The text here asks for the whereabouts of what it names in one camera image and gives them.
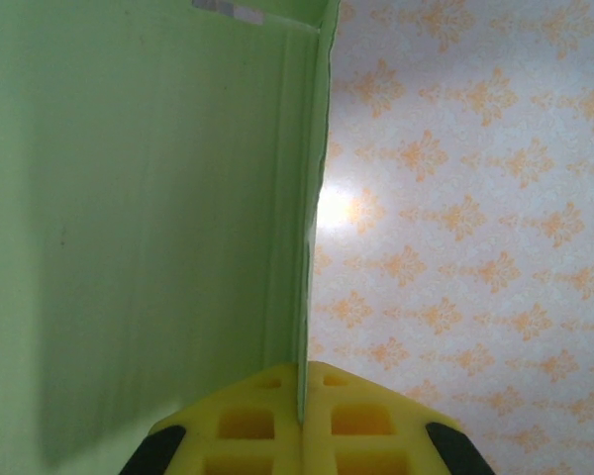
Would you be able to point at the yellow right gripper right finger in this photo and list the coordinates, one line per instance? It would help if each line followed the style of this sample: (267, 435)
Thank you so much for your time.
(366, 445)

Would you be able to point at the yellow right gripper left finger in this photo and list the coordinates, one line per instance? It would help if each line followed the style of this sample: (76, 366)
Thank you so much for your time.
(247, 445)

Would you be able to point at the light green paper box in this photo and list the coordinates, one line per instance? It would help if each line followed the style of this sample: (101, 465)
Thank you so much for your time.
(128, 198)

